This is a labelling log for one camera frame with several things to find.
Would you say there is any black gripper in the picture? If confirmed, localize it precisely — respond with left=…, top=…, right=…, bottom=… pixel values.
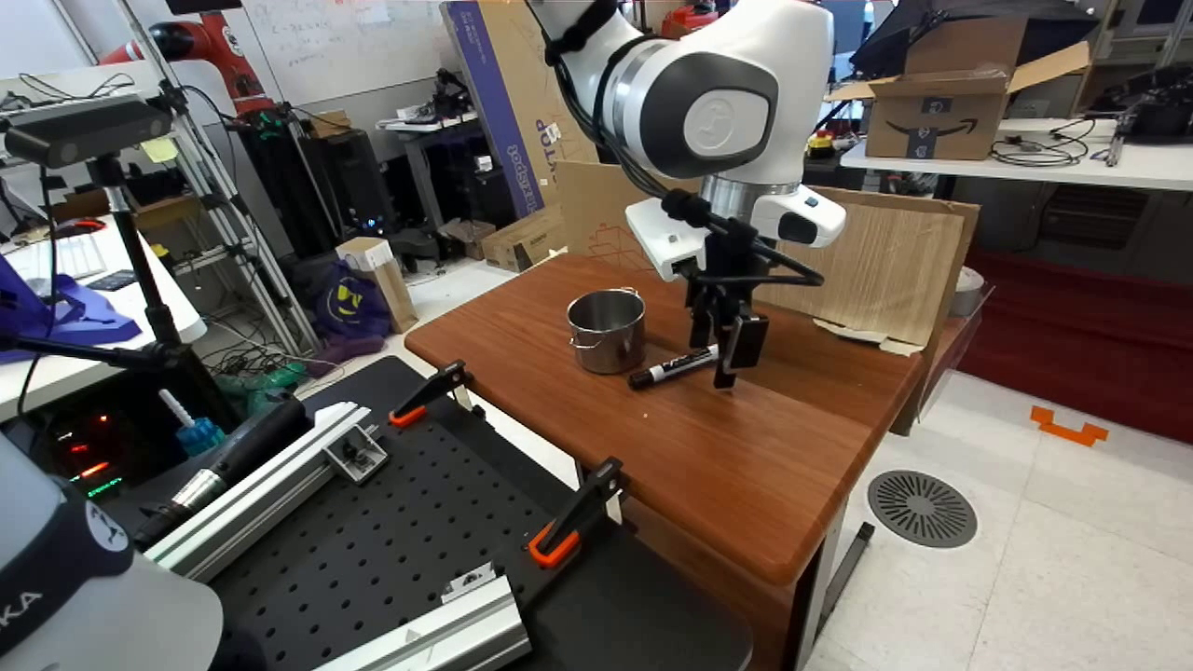
left=687, top=220, right=774, bottom=391

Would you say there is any black marker pen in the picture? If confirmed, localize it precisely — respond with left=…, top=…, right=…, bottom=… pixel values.
left=626, top=348, right=728, bottom=396

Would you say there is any small stainless steel pot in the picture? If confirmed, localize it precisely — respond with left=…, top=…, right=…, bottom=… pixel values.
left=562, top=283, right=651, bottom=379

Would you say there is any brown cardboard panel red print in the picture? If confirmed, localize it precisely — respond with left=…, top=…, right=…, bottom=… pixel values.
left=544, top=161, right=985, bottom=365

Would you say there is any pale corrugated sheet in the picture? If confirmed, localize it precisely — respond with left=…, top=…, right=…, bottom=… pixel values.
left=748, top=184, right=975, bottom=363

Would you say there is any orange and black bar clamp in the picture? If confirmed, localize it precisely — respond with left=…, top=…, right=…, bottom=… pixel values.
left=382, top=358, right=478, bottom=436
left=521, top=456, right=631, bottom=573

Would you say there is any round floor drain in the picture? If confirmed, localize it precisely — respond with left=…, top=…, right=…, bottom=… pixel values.
left=866, top=466, right=979, bottom=553

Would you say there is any grey metal desk leg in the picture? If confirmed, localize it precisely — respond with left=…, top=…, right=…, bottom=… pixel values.
left=813, top=518, right=879, bottom=627

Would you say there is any tall cardboard box blue side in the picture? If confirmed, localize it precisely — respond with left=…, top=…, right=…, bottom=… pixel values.
left=444, top=0, right=598, bottom=220

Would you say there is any open cardboard shipping box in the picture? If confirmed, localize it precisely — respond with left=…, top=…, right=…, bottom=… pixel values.
left=827, top=11, right=1094, bottom=164

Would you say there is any black photo umbrella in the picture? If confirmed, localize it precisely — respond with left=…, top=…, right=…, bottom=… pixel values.
left=849, top=0, right=1102, bottom=83

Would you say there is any purple bag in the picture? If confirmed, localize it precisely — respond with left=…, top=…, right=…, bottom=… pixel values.
left=289, top=254, right=395, bottom=348

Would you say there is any black perforated breadboard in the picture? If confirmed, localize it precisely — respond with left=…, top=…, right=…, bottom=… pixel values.
left=199, top=349, right=760, bottom=671

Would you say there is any white desk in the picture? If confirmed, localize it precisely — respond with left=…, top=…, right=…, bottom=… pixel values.
left=836, top=115, right=1193, bottom=199

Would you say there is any silver light stand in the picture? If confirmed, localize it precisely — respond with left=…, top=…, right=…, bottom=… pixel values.
left=115, top=0, right=320, bottom=358

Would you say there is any blue cloth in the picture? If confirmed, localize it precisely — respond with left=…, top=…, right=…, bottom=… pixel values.
left=0, top=254, right=146, bottom=365

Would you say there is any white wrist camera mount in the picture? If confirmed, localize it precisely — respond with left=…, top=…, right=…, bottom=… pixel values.
left=623, top=195, right=723, bottom=283

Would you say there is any aluminium bracket plate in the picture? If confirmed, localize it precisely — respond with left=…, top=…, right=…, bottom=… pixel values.
left=323, top=422, right=390, bottom=488

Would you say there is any aluminium extrusion rail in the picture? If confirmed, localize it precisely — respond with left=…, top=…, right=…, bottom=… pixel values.
left=141, top=399, right=377, bottom=586
left=313, top=560, right=536, bottom=671

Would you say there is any black handled tool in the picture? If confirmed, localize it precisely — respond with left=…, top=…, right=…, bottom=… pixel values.
left=115, top=396, right=315, bottom=553

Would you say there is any black camera tripod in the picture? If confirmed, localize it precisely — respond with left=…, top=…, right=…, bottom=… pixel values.
left=85, top=154, right=238, bottom=423

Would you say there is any black stereo camera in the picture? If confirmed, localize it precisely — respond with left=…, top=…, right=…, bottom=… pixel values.
left=0, top=94, right=177, bottom=171

